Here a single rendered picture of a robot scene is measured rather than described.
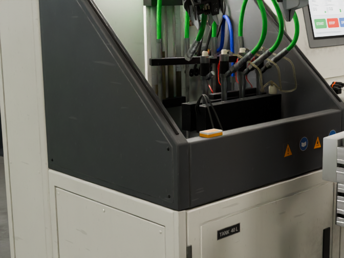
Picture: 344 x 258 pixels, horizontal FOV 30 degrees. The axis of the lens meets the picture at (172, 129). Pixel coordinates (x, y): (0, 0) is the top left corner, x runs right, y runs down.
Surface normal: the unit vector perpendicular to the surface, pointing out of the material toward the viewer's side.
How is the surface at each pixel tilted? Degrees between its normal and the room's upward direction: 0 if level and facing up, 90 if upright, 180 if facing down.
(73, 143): 90
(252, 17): 90
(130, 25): 90
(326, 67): 76
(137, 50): 90
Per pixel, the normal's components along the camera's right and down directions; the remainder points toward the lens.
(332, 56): 0.65, -0.11
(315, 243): 0.67, 0.13
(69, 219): -0.74, 0.15
